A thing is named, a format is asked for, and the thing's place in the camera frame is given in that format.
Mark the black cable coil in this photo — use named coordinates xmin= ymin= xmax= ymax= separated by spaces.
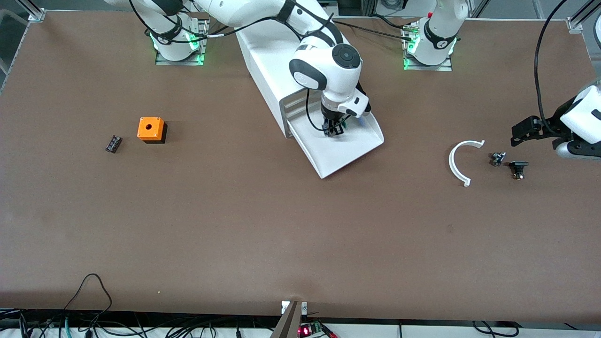
xmin=472 ymin=321 xmax=519 ymax=338

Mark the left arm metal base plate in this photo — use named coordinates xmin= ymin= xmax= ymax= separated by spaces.
xmin=403 ymin=21 xmax=454 ymax=72

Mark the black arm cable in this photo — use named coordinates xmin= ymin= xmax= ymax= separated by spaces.
xmin=535 ymin=0 xmax=570 ymax=123
xmin=129 ymin=0 xmax=350 ymax=133

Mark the black cable on table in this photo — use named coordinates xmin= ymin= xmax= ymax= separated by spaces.
xmin=336 ymin=20 xmax=416 ymax=39

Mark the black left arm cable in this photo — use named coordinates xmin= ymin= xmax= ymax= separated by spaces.
xmin=535 ymin=0 xmax=570 ymax=123

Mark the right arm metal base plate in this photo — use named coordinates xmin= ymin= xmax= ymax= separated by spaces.
xmin=155 ymin=19 xmax=208 ymax=66

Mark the black looped cable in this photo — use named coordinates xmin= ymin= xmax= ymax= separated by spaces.
xmin=63 ymin=274 xmax=113 ymax=329

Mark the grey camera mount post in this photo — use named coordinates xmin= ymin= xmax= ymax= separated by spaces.
xmin=270 ymin=300 xmax=308 ymax=338

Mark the white curved plastic arc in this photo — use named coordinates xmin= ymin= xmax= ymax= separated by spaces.
xmin=448 ymin=140 xmax=485 ymax=187

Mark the circuit board with red LED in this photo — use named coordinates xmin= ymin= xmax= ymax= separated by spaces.
xmin=298 ymin=321 xmax=338 ymax=338

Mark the white lowest cabinet drawer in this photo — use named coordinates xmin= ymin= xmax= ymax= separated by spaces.
xmin=287 ymin=110 xmax=385 ymax=179

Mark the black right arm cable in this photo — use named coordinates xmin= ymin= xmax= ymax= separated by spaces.
xmin=129 ymin=0 xmax=350 ymax=133

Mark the orange box with hole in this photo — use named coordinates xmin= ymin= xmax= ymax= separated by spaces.
xmin=137 ymin=117 xmax=168 ymax=144

